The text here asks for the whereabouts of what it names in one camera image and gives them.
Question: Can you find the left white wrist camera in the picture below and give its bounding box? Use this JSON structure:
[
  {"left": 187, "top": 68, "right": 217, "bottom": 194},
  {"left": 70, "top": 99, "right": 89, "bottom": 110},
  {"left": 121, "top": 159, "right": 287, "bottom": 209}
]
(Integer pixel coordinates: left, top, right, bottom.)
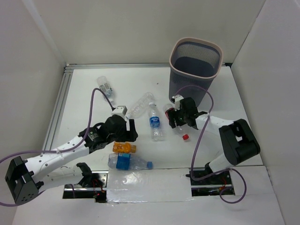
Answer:
[{"left": 112, "top": 105, "right": 128, "bottom": 120}]

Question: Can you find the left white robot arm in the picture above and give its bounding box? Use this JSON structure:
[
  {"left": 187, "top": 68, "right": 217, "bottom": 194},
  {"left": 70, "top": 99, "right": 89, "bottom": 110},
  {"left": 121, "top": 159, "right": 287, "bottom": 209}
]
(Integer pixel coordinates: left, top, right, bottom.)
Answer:
[{"left": 5, "top": 114, "right": 138, "bottom": 206}]

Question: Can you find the aluminium frame rail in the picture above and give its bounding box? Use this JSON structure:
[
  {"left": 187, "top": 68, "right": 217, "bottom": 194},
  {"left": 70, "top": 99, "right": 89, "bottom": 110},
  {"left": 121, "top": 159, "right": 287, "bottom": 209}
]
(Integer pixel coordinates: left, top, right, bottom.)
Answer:
[{"left": 44, "top": 64, "right": 222, "bottom": 167}]

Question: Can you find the clear unlabelled plastic bottle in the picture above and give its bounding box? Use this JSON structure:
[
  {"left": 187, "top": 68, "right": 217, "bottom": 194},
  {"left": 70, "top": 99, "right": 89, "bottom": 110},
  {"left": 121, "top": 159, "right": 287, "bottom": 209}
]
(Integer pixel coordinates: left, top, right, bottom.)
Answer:
[{"left": 125, "top": 92, "right": 155, "bottom": 120}]

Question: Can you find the silver tape sheet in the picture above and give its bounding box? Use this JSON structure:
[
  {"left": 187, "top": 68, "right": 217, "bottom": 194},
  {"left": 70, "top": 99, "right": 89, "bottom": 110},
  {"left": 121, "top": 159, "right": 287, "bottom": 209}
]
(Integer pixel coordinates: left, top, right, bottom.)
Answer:
[{"left": 106, "top": 168, "right": 193, "bottom": 203}]

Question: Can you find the small orange juice bottle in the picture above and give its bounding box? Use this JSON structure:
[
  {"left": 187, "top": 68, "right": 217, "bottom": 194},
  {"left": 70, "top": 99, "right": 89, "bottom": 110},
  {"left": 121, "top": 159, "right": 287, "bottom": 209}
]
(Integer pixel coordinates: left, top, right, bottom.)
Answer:
[{"left": 112, "top": 142, "right": 136, "bottom": 153}]

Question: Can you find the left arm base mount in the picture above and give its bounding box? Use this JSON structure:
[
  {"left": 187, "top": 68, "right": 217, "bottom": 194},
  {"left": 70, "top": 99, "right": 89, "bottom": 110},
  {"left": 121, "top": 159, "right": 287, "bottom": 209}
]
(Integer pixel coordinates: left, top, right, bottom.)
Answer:
[{"left": 62, "top": 170, "right": 108, "bottom": 203}]

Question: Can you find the crushed bottle blue label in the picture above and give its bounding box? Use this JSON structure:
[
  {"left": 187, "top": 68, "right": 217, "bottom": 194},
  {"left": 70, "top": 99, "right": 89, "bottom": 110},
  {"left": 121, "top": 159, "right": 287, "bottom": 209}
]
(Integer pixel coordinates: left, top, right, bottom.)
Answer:
[{"left": 108, "top": 153, "right": 153, "bottom": 171}]

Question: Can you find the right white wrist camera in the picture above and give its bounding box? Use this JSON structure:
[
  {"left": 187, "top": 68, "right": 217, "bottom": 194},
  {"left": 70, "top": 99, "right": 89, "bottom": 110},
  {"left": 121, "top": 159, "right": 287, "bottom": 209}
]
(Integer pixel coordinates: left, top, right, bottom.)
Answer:
[{"left": 171, "top": 94, "right": 184, "bottom": 111}]

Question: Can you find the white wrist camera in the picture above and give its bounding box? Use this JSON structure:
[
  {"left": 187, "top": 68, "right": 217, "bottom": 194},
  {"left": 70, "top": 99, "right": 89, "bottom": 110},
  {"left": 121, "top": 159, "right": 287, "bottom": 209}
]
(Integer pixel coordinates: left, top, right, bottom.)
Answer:
[
  {"left": 171, "top": 94, "right": 184, "bottom": 111},
  {"left": 112, "top": 105, "right": 128, "bottom": 120}
]

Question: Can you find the red label water bottle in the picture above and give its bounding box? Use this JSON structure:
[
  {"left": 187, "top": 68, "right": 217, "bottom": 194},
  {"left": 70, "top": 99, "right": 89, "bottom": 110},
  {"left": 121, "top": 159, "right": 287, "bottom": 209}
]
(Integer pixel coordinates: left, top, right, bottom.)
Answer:
[{"left": 163, "top": 104, "right": 189, "bottom": 142}]

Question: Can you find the clear bottle green label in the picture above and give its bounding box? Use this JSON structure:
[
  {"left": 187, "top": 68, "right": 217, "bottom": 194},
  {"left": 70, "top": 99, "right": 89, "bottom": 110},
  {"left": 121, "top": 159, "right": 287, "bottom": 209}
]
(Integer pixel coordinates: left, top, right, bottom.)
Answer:
[{"left": 97, "top": 76, "right": 115, "bottom": 105}]

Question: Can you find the blue label water bottle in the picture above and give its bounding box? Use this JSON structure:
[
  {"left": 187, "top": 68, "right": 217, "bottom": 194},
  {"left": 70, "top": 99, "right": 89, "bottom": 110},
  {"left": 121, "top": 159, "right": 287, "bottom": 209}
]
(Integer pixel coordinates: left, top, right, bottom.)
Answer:
[{"left": 148, "top": 102, "right": 165, "bottom": 142}]

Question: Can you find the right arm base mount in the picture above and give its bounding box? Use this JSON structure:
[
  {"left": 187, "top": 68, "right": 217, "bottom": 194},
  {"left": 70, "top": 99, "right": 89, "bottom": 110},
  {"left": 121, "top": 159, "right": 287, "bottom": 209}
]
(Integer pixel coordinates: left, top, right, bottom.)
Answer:
[{"left": 186, "top": 171, "right": 235, "bottom": 197}]

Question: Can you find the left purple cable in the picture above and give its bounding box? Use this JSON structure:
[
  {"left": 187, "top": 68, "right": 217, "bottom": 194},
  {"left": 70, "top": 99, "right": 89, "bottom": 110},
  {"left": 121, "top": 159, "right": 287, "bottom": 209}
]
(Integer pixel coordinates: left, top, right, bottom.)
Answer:
[{"left": 0, "top": 88, "right": 118, "bottom": 207}]

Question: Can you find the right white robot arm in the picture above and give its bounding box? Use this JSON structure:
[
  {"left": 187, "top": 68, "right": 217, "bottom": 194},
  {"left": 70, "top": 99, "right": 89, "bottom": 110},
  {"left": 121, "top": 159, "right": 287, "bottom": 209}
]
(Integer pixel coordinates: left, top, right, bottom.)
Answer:
[{"left": 167, "top": 95, "right": 261, "bottom": 184}]

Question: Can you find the grey mesh waste bin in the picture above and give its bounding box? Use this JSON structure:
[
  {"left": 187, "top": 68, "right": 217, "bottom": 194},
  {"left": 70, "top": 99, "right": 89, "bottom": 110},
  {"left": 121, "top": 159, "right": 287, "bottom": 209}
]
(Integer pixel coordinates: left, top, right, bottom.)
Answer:
[{"left": 169, "top": 37, "right": 223, "bottom": 106}]

